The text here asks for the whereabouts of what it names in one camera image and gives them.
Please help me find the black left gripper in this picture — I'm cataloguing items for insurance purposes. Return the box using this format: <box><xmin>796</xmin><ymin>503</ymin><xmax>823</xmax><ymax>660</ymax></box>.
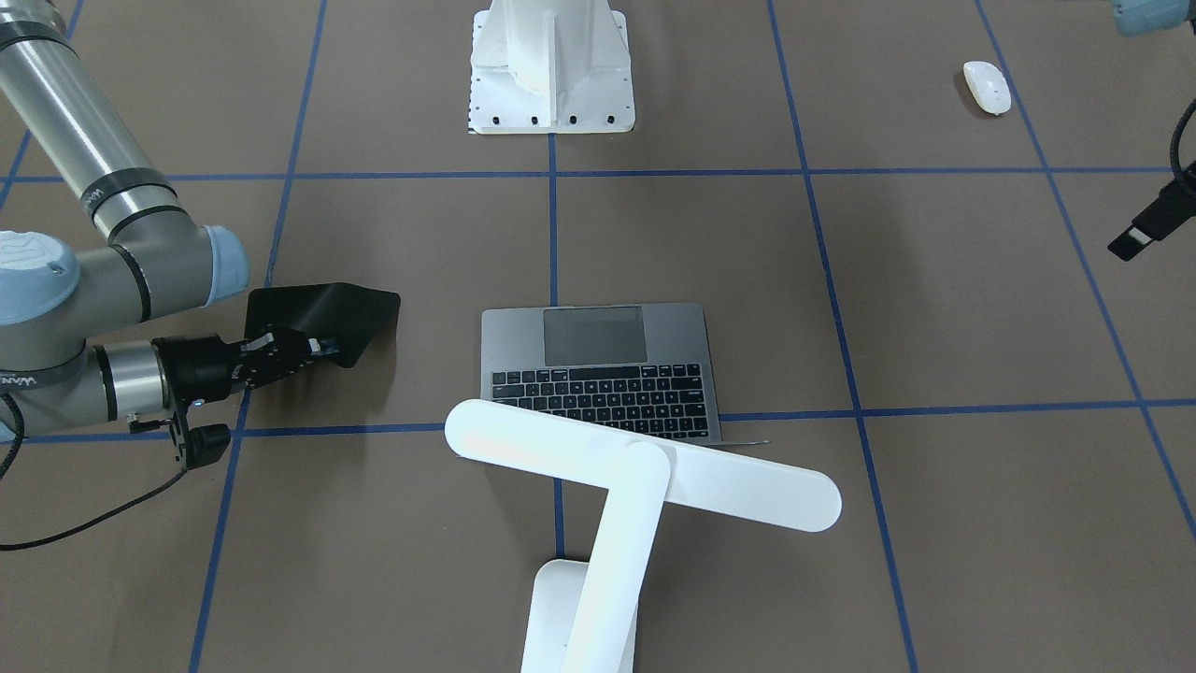
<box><xmin>1107</xmin><ymin>167</ymin><xmax>1195</xmax><ymax>263</ymax></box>

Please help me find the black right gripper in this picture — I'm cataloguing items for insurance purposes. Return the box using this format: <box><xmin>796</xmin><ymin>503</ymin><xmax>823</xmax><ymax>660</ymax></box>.
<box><xmin>152</xmin><ymin>329</ymin><xmax>315</xmax><ymax>405</ymax></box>

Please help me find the black square mouse pad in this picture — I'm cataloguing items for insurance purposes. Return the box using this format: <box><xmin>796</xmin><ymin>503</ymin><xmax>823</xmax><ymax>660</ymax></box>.
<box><xmin>244</xmin><ymin>282</ymin><xmax>401</xmax><ymax>369</ymax></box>

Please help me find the grey laptop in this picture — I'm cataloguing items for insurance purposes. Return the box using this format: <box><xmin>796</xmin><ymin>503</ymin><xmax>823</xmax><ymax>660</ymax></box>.
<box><xmin>481</xmin><ymin>302</ymin><xmax>730</xmax><ymax>449</ymax></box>

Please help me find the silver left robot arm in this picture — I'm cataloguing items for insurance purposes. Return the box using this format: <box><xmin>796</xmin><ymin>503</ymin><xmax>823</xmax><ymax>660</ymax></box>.
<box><xmin>1107</xmin><ymin>1</ymin><xmax>1195</xmax><ymax>263</ymax></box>

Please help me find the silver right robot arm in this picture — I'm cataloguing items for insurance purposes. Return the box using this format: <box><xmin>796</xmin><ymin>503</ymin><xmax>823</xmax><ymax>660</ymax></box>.
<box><xmin>4</xmin><ymin>1</ymin><xmax>251</xmax><ymax>440</ymax></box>

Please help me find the white computer mouse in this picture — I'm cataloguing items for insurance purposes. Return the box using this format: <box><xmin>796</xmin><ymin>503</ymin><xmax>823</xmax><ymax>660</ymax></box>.
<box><xmin>962</xmin><ymin>60</ymin><xmax>1013</xmax><ymax>116</ymax></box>

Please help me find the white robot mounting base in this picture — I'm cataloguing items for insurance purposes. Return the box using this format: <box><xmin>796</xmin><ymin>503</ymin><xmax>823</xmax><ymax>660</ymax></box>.
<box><xmin>466</xmin><ymin>1</ymin><xmax>636</xmax><ymax>134</ymax></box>

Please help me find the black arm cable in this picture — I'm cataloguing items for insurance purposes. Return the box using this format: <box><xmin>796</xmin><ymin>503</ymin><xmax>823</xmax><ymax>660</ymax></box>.
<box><xmin>0</xmin><ymin>393</ymin><xmax>193</xmax><ymax>552</ymax></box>

